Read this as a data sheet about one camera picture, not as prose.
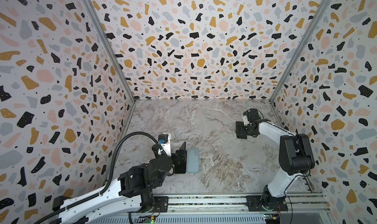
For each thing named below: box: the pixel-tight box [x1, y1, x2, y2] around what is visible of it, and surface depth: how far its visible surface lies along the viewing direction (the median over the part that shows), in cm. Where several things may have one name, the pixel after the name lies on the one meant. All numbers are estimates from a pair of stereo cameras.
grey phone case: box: [186, 148, 200, 174], surface depth 90 cm
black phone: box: [235, 121, 247, 140], surface depth 91 cm
